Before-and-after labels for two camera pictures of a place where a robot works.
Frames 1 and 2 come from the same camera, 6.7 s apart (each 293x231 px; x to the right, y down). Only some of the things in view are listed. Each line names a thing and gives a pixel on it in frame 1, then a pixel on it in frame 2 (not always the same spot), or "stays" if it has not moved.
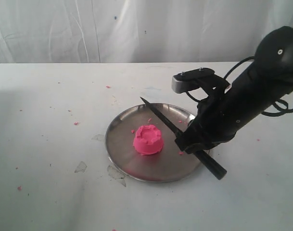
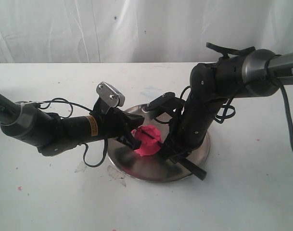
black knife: x=215 y=168 to x=181 y=162
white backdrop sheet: x=108 y=31 stays
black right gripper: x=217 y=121 to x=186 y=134
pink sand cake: x=147 y=140 stays
